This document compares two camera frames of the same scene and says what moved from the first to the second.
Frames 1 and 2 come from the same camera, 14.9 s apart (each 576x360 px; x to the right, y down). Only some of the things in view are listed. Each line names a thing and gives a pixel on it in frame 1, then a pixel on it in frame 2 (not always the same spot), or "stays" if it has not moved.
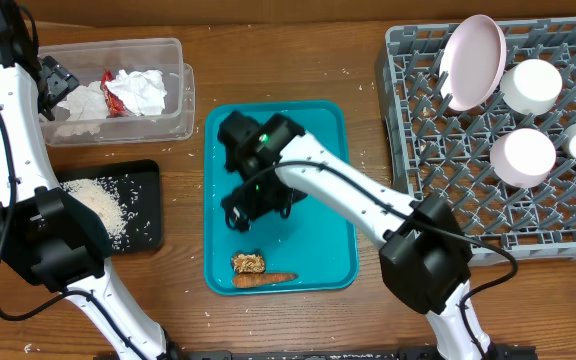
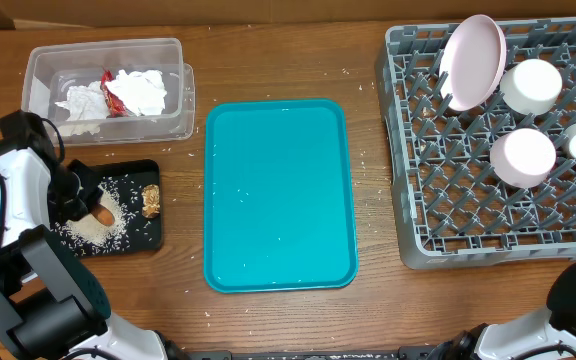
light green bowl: [530, 87] stays
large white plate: [472, 60] stays
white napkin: [144, 91] stays
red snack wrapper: [114, 105] stays
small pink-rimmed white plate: [522, 158] stays
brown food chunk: [248, 263] → [151, 203]
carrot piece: [247, 279] → [102, 214]
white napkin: [88, 108] stays
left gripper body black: [56, 83] → [74, 189]
